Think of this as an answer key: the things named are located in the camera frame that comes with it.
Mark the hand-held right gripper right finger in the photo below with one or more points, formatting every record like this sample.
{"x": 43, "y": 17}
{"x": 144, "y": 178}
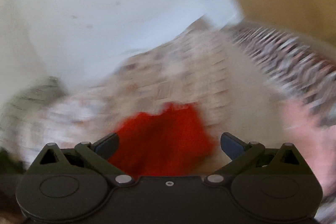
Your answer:
{"x": 231, "y": 145}

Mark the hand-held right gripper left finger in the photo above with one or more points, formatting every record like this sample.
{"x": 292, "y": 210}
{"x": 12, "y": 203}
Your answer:
{"x": 107, "y": 145}

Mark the red knit garment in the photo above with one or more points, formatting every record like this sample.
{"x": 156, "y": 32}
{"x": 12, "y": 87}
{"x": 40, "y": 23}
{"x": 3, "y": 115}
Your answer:
{"x": 162, "y": 140}

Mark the pink cloth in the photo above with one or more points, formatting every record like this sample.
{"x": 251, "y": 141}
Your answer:
{"x": 307, "y": 140}

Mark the floral patterned bedsheet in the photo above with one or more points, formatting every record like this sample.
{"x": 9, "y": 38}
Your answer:
{"x": 183, "y": 77}

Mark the metal bed headboard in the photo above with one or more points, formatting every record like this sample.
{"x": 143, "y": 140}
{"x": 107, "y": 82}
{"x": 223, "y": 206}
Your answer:
{"x": 36, "y": 94}

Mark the striped blanket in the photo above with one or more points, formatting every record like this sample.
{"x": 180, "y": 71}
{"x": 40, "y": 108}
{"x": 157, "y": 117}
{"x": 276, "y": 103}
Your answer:
{"x": 288, "y": 61}

